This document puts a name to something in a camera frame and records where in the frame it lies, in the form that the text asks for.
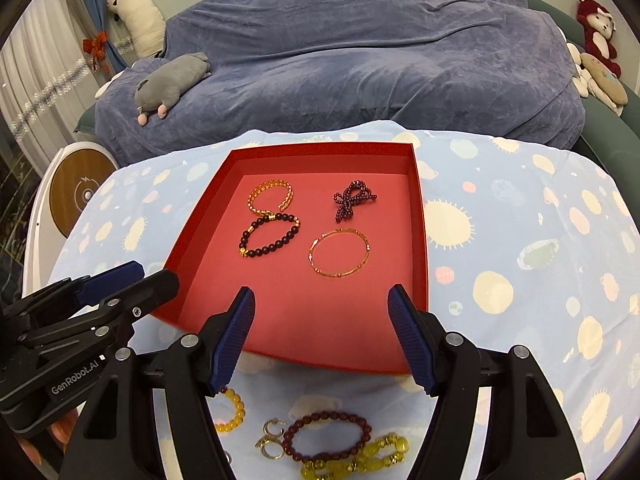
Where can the white cow plush toy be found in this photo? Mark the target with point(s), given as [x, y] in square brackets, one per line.
[142, 20]

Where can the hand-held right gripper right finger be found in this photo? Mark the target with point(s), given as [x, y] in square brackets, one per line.
[412, 345]

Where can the red plush toy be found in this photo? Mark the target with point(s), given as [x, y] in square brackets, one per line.
[597, 35]

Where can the blue velvet blanket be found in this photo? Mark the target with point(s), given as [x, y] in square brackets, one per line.
[350, 60]

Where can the red shallow box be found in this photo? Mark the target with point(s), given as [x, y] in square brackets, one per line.
[310, 310]

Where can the white sheer curtain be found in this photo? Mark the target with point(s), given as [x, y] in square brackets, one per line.
[40, 70]

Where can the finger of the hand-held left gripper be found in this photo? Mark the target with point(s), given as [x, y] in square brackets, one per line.
[116, 276]
[150, 291]

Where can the red curtain bow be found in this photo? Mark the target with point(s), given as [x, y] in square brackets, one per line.
[95, 45]

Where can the light blue printed sheet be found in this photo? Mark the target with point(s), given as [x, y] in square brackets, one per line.
[500, 270]

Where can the grey plush toy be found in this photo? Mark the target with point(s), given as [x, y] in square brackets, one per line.
[165, 85]

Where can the green sofa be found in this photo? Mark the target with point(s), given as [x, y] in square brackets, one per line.
[615, 140]

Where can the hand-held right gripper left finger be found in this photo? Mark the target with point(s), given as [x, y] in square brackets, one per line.
[231, 345]

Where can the beige plush toy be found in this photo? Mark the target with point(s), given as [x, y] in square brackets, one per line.
[602, 77]

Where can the thin gold bangle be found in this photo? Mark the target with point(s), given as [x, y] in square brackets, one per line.
[367, 252]

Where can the knotted garnet bead strand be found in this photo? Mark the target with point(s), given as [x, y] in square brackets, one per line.
[350, 200]

